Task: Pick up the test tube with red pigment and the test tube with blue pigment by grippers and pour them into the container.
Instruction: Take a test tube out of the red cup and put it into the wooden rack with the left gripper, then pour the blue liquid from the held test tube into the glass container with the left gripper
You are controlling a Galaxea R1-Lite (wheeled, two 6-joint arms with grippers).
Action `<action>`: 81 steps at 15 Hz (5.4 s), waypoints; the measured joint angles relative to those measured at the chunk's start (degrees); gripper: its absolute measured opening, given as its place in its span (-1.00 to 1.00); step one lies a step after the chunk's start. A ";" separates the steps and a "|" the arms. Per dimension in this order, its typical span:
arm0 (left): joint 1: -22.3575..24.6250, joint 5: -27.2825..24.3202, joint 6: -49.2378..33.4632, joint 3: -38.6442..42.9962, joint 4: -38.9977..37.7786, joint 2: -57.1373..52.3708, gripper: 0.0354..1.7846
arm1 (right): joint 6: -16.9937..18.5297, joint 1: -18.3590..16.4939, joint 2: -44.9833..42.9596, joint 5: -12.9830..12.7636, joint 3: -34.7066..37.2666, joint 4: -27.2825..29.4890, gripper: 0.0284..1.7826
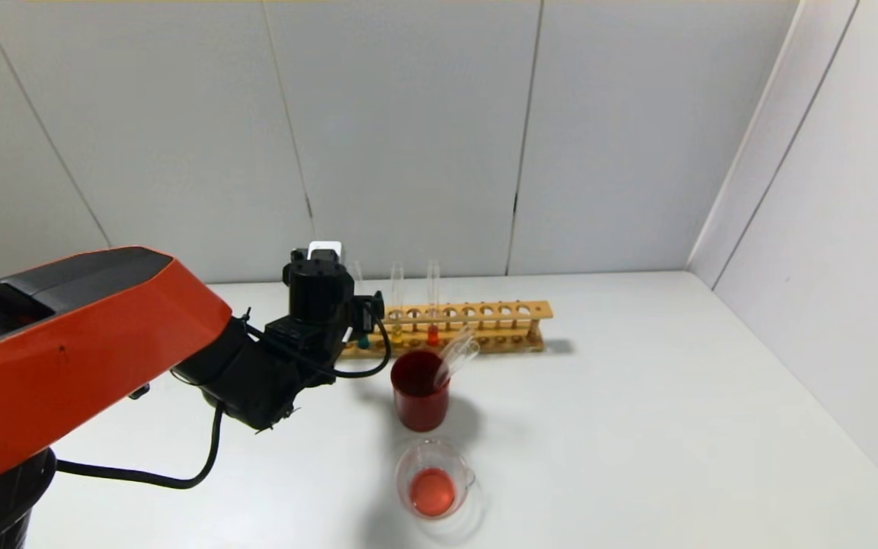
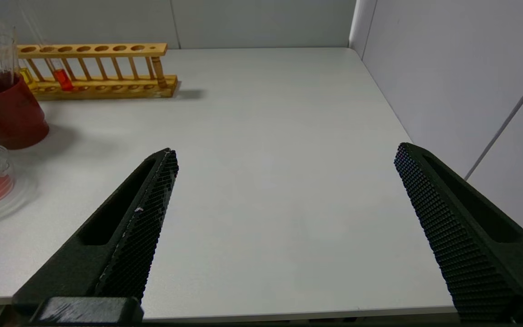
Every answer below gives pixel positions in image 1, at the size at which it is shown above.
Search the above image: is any empty clear test tube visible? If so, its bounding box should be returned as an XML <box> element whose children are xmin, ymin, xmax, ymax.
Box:
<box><xmin>443</xmin><ymin>339</ymin><xmax>479</xmax><ymax>384</ymax></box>

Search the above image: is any wooden test tube rack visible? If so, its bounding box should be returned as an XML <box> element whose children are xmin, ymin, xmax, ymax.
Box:
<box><xmin>336</xmin><ymin>301</ymin><xmax>554</xmax><ymax>361</ymax></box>

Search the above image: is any test tube with orange-red pigment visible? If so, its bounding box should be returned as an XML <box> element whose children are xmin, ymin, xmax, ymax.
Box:
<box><xmin>434</xmin><ymin>326</ymin><xmax>475</xmax><ymax>388</ymax></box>

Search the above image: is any clear glass beaker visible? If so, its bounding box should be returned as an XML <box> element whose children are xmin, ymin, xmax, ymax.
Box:
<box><xmin>396</xmin><ymin>440</ymin><xmax>478</xmax><ymax>521</ymax></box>

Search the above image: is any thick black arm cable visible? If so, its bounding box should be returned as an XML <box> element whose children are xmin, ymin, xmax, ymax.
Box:
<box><xmin>54</xmin><ymin>403</ymin><xmax>225</xmax><ymax>490</ymax></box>

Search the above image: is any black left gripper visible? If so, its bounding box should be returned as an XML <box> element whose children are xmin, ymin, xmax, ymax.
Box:
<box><xmin>351</xmin><ymin>290</ymin><xmax>385</xmax><ymax>334</ymax></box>

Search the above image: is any test tube with blue pigment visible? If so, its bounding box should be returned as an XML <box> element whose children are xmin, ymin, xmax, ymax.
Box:
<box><xmin>349</xmin><ymin>262</ymin><xmax>371</xmax><ymax>350</ymax></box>

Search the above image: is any thin black camera cable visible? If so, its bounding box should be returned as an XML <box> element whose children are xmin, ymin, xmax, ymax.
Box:
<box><xmin>317</xmin><ymin>311</ymin><xmax>393</xmax><ymax>380</ymax></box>

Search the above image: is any red plastic cup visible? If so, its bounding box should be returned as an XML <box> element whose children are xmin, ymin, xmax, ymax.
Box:
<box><xmin>390</xmin><ymin>350</ymin><xmax>451</xmax><ymax>433</ymax></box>

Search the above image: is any test tube with red pigment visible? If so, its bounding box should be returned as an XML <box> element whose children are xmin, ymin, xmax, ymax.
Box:
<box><xmin>427</xmin><ymin>260</ymin><xmax>441</xmax><ymax>347</ymax></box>

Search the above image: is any test tube with yellow pigment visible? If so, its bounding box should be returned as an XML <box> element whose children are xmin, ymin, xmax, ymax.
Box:
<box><xmin>390</xmin><ymin>262</ymin><xmax>406</xmax><ymax>348</ymax></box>

